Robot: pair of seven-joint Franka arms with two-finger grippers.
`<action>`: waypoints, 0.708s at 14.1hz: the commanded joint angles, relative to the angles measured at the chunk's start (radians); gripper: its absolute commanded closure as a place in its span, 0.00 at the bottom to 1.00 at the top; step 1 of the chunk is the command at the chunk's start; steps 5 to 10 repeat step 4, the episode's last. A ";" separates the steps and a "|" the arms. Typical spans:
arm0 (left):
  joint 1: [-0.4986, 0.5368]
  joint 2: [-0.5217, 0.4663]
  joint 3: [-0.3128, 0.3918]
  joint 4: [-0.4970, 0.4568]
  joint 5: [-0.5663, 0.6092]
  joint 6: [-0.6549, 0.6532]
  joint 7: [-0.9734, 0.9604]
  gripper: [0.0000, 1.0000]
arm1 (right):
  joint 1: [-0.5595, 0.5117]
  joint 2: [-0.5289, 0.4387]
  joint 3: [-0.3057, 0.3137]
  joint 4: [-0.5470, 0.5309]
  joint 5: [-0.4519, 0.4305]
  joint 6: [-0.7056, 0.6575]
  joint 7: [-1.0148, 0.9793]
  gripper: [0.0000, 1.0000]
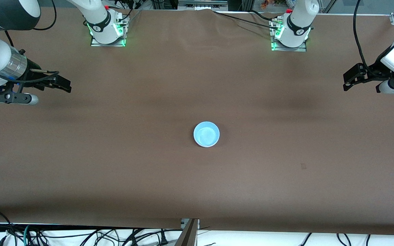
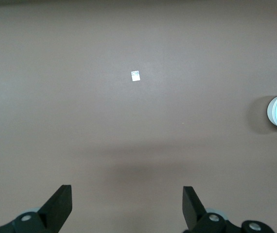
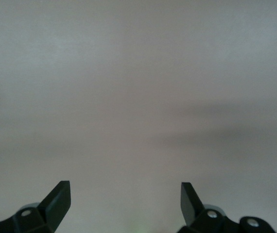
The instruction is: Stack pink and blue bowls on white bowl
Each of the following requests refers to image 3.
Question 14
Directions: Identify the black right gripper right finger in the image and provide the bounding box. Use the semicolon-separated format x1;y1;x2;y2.
177;182;276;233

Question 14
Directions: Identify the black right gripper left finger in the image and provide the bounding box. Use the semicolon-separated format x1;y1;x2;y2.
0;180;71;233

